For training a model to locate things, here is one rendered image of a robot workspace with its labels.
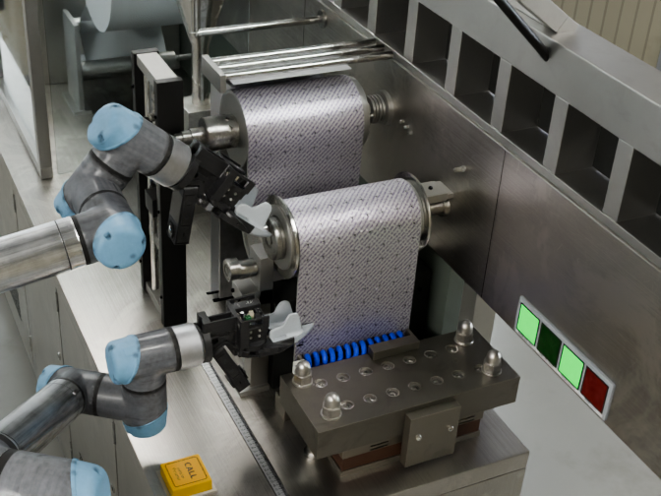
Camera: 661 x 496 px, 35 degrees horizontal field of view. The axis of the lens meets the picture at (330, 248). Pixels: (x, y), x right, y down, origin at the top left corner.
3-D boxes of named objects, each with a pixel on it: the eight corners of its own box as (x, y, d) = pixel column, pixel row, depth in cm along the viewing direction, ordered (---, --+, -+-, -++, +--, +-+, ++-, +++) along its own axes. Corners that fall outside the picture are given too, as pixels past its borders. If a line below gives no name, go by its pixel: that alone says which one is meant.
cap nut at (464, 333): (450, 336, 199) (452, 317, 197) (466, 332, 200) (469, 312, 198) (460, 347, 196) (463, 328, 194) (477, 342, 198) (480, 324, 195)
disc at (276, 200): (262, 251, 193) (264, 179, 185) (264, 250, 193) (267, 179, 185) (294, 294, 182) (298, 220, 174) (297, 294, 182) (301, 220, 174)
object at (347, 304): (293, 359, 192) (297, 275, 182) (406, 331, 201) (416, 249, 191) (294, 361, 192) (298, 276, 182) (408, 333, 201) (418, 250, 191)
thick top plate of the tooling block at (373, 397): (278, 401, 190) (279, 374, 187) (469, 350, 205) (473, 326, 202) (316, 460, 178) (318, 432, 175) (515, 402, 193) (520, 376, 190)
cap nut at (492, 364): (477, 366, 192) (480, 346, 189) (494, 361, 193) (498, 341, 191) (488, 378, 189) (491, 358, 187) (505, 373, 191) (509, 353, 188)
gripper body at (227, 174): (260, 186, 172) (206, 153, 164) (227, 227, 174) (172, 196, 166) (242, 165, 178) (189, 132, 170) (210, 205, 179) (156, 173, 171)
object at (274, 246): (262, 252, 187) (259, 212, 185) (271, 250, 188) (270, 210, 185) (277, 266, 181) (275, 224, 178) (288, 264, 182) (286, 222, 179)
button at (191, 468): (159, 473, 183) (159, 463, 181) (199, 463, 185) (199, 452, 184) (172, 501, 177) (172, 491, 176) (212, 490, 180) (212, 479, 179)
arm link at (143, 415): (113, 404, 189) (110, 356, 183) (174, 415, 187) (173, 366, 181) (97, 434, 182) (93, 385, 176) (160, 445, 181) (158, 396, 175)
